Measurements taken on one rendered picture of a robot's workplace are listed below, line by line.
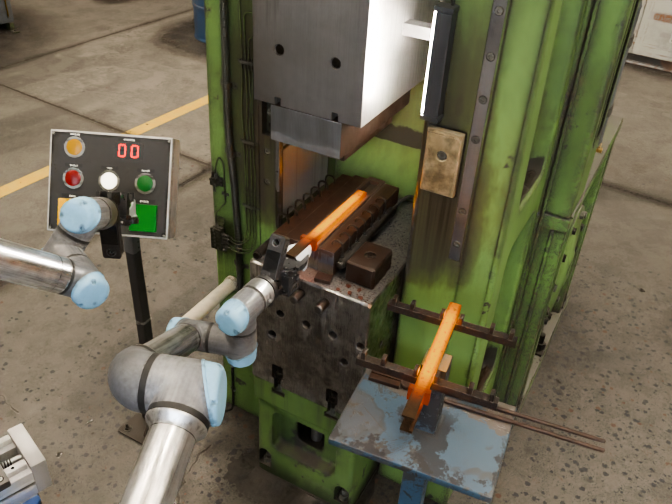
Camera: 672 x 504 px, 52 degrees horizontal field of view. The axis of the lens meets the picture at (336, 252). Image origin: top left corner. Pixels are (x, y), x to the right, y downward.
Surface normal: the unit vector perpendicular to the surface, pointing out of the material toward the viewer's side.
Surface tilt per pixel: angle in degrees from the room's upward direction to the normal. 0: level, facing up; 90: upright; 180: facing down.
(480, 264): 90
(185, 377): 13
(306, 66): 90
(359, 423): 0
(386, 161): 90
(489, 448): 0
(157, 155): 60
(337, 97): 90
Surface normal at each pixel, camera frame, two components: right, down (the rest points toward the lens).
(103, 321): 0.05, -0.82
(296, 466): -0.48, 0.48
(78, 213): -0.04, 0.08
